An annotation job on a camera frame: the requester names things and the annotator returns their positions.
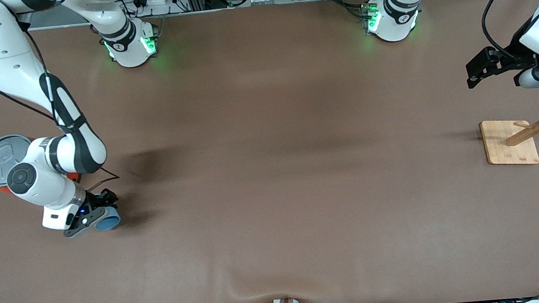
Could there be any light blue cup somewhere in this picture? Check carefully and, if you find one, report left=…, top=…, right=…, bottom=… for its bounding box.
left=92, top=206, right=122, bottom=233

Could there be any wooden cup rack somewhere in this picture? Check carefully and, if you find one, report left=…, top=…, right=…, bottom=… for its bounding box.
left=477, top=83, right=539, bottom=169

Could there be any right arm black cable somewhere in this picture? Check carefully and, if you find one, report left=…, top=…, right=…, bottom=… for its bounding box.
left=0, top=10, right=121, bottom=201

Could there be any brown table mat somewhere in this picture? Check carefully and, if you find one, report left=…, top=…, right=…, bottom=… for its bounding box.
left=0, top=0, right=539, bottom=303

